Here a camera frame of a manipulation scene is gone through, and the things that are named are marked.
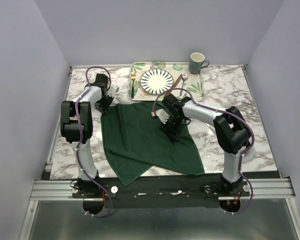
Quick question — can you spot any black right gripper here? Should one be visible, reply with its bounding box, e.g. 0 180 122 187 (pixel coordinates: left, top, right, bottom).
158 115 185 144

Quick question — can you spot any dark green cloth napkin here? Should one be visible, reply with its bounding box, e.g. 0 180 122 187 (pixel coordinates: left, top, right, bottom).
100 102 205 186

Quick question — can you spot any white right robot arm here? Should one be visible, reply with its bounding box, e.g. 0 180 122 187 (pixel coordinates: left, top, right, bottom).
151 94 255 196

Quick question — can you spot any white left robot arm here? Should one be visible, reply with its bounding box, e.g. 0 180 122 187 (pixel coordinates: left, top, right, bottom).
60 73 119 198

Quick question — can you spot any striped white round plate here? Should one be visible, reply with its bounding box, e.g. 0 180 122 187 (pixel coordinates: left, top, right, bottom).
139 68 174 95

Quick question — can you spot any leaf-patterned serving tray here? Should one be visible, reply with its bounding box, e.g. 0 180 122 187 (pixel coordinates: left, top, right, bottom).
128 61 205 102

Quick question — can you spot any silver spoon on tray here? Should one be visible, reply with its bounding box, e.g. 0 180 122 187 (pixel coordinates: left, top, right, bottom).
179 73 188 97

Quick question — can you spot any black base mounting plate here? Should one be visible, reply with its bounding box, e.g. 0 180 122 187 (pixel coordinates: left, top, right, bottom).
41 170 256 210

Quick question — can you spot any green ceramic mug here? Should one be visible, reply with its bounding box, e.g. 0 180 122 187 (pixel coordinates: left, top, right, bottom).
188 52 210 74

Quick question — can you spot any white saucer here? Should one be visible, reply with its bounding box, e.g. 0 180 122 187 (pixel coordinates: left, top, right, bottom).
242 146 256 163

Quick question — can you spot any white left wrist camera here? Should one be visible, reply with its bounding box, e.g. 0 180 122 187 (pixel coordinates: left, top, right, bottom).
107 85 120 98

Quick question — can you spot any gold fork green handle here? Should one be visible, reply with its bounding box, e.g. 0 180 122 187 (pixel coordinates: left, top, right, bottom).
130 71 136 99

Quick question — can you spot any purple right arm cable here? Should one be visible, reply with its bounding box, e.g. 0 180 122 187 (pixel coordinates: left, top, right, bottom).
151 86 256 216

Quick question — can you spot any aluminium frame rail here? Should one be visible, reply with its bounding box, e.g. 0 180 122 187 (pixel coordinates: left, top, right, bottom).
30 178 295 201

